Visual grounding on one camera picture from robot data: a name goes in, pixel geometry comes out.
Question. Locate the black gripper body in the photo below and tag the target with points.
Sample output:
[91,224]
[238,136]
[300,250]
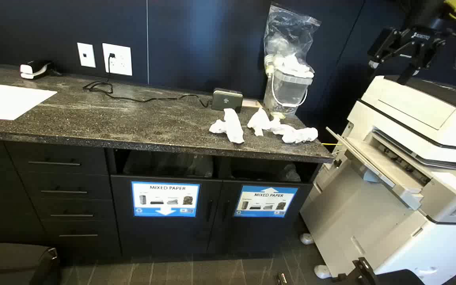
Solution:
[428,37]

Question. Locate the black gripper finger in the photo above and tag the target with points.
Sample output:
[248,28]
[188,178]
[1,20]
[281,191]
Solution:
[387,45]
[413,64]

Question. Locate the long white paper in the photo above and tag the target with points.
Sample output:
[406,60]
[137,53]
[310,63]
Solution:
[234,128]

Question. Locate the dark bin door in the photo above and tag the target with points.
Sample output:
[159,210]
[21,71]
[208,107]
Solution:
[265,235]
[166,235]

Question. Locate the white tissue wad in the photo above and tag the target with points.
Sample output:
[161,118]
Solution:
[292,66]

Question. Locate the clear plastic bag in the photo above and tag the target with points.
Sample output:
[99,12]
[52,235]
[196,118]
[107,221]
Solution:
[286,33]

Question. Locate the clear plastic bucket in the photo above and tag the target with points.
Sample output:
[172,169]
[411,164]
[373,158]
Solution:
[292,91]

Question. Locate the flat crumpled white paper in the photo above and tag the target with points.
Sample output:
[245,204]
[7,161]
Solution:
[302,136]

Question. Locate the white office printer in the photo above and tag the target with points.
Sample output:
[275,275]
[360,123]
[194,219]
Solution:
[413,212]

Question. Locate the grey power adapter box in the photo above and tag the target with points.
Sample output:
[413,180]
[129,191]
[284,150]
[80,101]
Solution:
[227,99]

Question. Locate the blue label with up arrow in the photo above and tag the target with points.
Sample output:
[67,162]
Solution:
[265,202]

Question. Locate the large white outlet plate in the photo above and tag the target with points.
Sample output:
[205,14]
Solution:
[118,61]

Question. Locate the blue label with down arrow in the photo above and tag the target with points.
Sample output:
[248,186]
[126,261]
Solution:
[166,200]

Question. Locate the dark cabinet drawer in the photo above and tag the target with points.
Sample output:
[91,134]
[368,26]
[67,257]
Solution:
[72,208]
[64,185]
[80,245]
[55,155]

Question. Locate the flat white paper sheet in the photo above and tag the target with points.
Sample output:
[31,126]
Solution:
[9,102]

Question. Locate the small white wall plate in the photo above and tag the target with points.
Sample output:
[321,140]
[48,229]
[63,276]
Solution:
[86,55]

